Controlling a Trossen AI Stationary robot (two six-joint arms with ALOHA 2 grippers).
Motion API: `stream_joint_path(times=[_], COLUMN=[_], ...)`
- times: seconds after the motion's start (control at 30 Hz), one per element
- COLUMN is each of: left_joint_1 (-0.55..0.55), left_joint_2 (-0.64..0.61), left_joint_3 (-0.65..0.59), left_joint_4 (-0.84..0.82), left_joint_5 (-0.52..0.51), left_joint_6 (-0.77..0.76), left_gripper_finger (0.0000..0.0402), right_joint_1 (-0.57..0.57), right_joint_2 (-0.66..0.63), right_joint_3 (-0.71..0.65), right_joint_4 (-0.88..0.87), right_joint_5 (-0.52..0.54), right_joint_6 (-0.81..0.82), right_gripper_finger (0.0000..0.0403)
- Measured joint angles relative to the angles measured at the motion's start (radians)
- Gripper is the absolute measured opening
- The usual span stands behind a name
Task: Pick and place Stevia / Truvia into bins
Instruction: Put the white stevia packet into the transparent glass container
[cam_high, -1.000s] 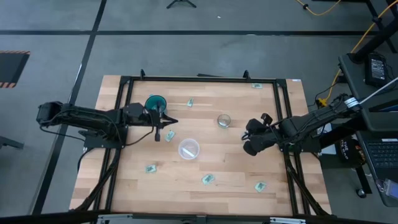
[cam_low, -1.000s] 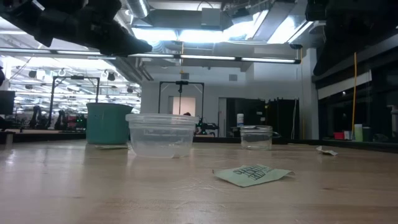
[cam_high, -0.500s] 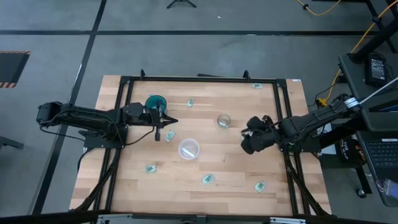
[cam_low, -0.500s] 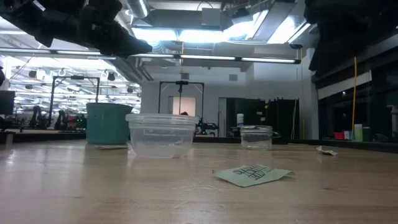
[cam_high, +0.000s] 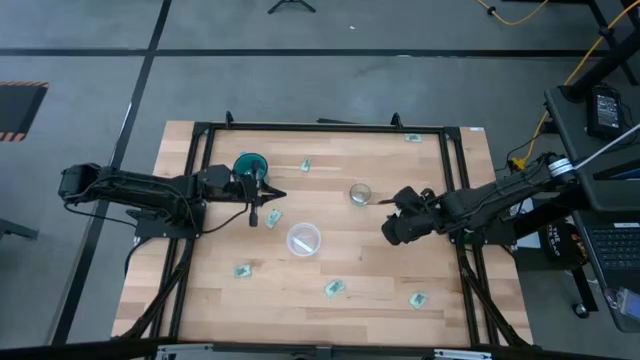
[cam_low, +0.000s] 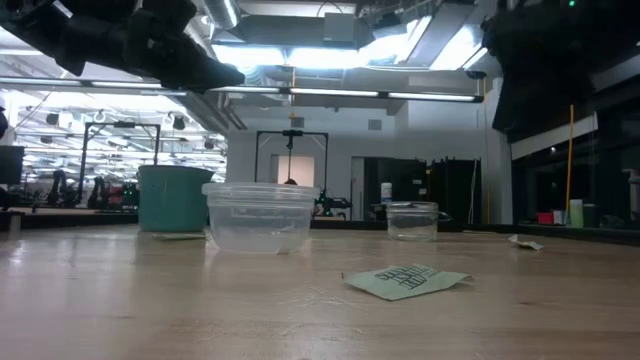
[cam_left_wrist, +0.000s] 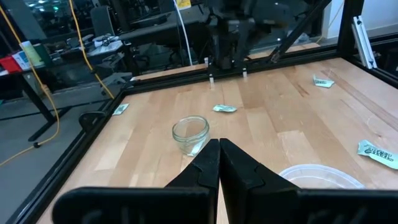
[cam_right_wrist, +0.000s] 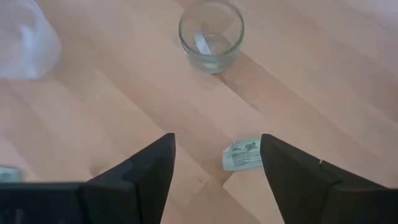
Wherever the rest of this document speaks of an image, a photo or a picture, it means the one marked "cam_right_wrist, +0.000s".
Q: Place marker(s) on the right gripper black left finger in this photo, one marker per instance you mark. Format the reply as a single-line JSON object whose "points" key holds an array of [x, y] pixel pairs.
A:
{"points": [[146, 186]]}

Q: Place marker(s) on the banknote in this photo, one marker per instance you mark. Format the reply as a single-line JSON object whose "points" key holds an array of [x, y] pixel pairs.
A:
{"points": [[242, 155]]}

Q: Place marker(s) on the green white sweetener packet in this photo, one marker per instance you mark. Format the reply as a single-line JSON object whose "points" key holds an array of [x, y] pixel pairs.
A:
{"points": [[9, 175]]}

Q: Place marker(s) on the clear glass jar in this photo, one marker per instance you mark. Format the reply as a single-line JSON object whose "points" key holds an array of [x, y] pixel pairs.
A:
{"points": [[211, 66]]}

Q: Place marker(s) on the clear plastic round container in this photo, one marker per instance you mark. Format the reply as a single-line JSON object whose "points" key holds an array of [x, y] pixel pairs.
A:
{"points": [[25, 40]]}

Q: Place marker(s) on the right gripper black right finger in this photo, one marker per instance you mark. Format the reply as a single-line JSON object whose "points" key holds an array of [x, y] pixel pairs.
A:
{"points": [[298, 193]]}

